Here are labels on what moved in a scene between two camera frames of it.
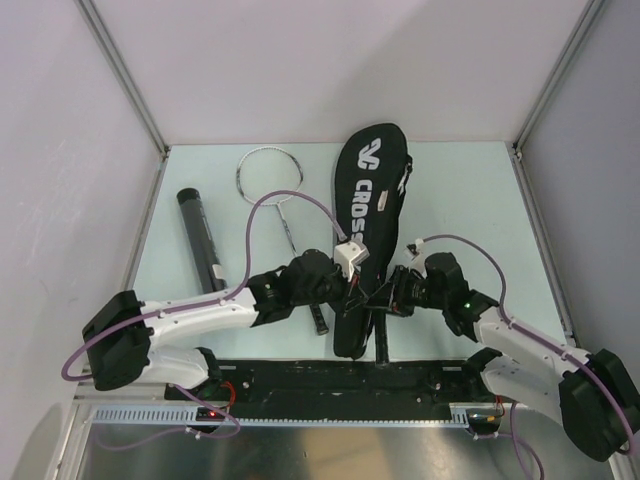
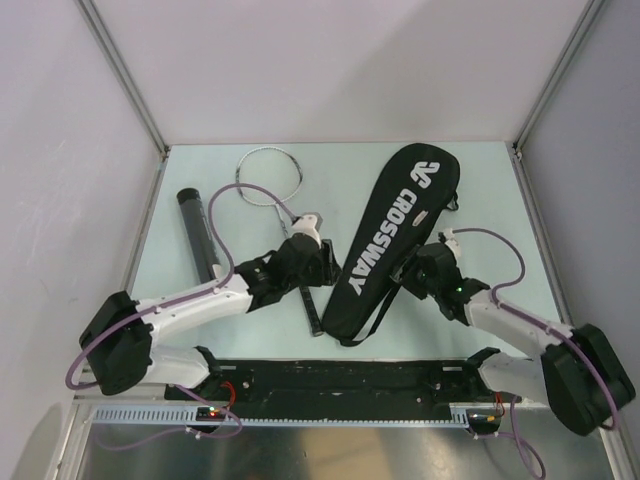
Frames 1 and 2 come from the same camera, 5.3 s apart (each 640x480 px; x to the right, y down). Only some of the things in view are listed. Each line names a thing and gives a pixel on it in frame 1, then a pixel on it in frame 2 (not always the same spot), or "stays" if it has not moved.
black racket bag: (373, 170) -> (408, 203)
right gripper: (392, 296) -> (408, 277)
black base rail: (333, 389) stays
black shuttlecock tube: (202, 239) stays
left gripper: (350, 293) -> (327, 268)
